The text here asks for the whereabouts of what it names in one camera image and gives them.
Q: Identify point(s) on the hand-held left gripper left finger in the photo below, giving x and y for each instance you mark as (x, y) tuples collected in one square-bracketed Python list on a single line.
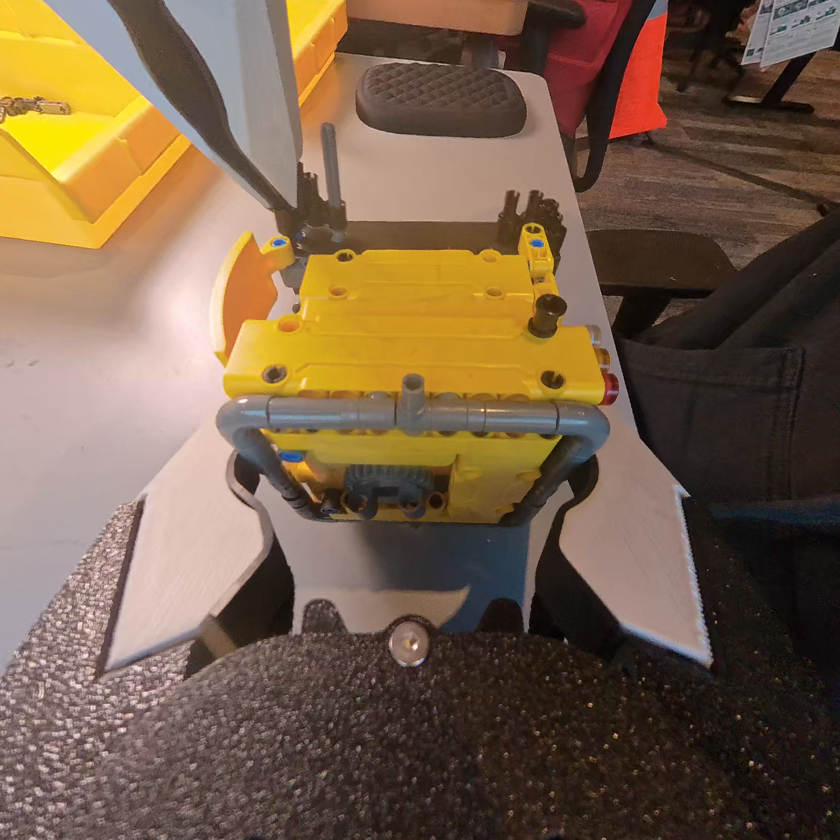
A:
[(184, 551)]

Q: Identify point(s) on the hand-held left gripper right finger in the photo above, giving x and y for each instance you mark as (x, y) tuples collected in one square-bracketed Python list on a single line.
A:
[(630, 551)]

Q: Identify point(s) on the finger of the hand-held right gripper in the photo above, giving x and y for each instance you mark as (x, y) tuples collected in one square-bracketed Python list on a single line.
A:
[(256, 79), (138, 72)]

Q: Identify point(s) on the grey metal axle rod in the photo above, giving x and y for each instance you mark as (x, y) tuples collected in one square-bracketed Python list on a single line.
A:
[(331, 171)]

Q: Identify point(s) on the yellow toy block robot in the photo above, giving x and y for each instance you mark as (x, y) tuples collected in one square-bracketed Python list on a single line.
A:
[(420, 328)]

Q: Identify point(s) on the grey desk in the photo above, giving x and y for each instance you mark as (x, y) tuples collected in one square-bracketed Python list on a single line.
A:
[(105, 368)]

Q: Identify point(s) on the yellow plastic bin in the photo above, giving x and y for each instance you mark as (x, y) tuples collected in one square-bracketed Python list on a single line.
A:
[(322, 33), (79, 184)]

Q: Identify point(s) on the loose metal parts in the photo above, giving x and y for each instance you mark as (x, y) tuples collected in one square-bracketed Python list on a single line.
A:
[(33, 106)]

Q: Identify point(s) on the person's dark pants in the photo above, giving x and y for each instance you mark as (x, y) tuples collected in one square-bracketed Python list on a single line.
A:
[(735, 420)]

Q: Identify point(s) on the black textured pad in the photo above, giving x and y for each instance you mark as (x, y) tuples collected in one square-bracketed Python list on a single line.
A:
[(440, 99)]

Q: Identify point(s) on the dark chair seat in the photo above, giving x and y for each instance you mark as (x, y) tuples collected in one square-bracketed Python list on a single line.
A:
[(656, 260)]

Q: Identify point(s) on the red plastic canister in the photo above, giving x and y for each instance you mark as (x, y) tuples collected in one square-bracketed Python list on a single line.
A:
[(578, 66)]

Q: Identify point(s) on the orange traffic cone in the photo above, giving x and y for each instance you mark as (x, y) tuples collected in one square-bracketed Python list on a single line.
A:
[(643, 92)]

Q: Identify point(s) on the white printed sign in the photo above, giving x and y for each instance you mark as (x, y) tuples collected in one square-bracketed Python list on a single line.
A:
[(801, 26)]

